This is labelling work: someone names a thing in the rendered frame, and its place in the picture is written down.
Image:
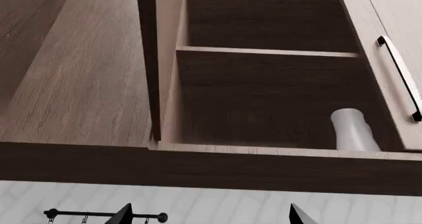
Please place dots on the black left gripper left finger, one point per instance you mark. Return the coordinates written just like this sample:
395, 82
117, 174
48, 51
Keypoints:
122, 215

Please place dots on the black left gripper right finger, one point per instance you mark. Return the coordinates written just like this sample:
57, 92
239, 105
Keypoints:
298, 215

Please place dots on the translucent white plastic cup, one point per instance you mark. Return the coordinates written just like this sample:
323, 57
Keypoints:
352, 131

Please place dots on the open brown cabinet door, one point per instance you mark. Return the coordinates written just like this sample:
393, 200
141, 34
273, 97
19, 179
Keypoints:
82, 66

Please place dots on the wooden cabinet shelf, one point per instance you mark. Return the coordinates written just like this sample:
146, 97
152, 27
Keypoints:
267, 51

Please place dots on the closed brown cabinet door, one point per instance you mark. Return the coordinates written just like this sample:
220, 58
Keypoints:
392, 68

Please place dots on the black wall hook rail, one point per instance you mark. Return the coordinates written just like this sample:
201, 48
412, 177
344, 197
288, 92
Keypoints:
82, 213

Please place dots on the brown wooden wall cabinet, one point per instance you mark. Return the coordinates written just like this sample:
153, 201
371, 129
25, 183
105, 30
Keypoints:
230, 159

